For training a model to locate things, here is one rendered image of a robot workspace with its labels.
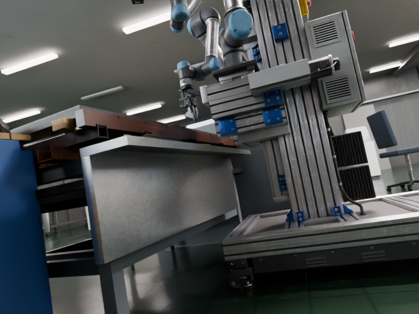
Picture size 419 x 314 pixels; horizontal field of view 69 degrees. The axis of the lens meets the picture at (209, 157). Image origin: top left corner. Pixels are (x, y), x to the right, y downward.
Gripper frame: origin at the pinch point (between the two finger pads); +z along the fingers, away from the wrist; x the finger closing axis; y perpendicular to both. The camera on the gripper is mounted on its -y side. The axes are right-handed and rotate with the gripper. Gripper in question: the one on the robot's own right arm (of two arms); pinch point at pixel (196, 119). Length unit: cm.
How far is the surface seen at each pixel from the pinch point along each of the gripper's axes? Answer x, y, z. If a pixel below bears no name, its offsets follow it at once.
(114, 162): 73, 1, 25
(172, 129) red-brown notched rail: 21.3, 4.6, 7.3
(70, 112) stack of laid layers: 77, 14, 4
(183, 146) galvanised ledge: 50, -15, 22
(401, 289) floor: 30, -83, 88
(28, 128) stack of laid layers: 77, 38, 4
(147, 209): 58, 1, 44
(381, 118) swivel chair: -295, -125, -7
